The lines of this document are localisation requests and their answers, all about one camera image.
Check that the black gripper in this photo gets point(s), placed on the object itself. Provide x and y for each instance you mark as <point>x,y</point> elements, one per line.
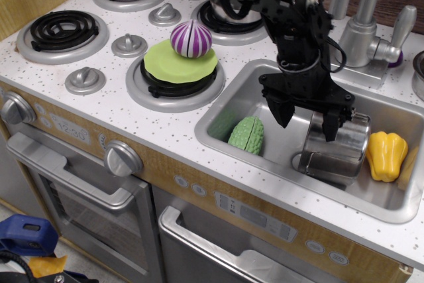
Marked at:
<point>307,86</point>

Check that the steel pot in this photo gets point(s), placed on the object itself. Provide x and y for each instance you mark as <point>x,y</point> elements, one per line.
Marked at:
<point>338,161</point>
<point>418,77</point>

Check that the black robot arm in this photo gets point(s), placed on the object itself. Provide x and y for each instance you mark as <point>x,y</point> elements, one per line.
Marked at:
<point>300,30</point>

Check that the silver toy sink basin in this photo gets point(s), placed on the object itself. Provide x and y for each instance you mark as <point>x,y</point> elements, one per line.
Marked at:
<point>299,152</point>

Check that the green toy bitter melon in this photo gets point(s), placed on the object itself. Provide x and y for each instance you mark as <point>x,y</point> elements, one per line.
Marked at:
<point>248,135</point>

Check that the silver toy faucet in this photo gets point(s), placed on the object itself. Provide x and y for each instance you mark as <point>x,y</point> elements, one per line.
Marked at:
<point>359,42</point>

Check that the yellow toy bell pepper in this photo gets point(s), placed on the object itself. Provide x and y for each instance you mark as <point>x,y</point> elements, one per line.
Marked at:
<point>385,154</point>

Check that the purple toy behind faucet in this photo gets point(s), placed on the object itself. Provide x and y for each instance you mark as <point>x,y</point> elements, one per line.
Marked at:
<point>396,58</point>

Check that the steel saucepan on burner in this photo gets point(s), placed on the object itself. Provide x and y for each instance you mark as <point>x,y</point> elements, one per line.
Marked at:
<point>219,13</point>

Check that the purple white toy onion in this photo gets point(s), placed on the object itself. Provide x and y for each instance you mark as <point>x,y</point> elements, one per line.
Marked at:
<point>191,39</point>

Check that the front right black burner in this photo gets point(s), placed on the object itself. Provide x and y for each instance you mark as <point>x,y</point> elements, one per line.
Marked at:
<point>166,97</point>

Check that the light green plate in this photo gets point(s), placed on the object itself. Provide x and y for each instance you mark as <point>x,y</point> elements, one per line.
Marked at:
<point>162,62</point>

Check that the silver dishwasher door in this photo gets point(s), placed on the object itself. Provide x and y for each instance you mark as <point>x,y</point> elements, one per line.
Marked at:
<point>199,247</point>

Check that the silver stove knob upper middle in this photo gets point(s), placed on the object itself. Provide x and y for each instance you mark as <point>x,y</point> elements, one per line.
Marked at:
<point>164,16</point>

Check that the silver stove knob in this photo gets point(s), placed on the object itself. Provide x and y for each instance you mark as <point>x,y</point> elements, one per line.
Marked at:
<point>129,46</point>
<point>85,81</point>
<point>164,16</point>

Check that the silver stove knob lower middle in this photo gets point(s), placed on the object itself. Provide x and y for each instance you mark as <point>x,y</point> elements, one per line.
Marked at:
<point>129,46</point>

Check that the silver oven dial right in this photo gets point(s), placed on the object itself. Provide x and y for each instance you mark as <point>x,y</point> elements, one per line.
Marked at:
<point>121,160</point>

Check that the silver oven dial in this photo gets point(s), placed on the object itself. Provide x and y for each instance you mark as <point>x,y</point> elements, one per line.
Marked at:
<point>16,110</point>
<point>121,160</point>

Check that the silver oven door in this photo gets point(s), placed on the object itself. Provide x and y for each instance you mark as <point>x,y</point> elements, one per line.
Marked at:
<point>111,219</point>

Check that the silver stove knob front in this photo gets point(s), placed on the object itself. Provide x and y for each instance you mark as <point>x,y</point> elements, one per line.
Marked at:
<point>85,81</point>

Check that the front left black burner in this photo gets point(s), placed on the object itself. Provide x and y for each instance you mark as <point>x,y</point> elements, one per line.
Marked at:
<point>62,37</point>

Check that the silver oven dial left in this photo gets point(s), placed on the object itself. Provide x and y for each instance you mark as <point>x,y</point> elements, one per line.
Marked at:
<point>16,110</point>

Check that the yellow cloth on floor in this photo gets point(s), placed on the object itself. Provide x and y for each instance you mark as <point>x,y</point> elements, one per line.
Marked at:
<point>46,266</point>

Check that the blue clamp tool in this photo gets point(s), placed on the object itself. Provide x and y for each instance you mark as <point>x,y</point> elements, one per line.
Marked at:
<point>28,236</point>

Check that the silver faucet lever handle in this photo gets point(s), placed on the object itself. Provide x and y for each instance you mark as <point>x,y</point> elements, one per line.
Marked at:
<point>380,49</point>

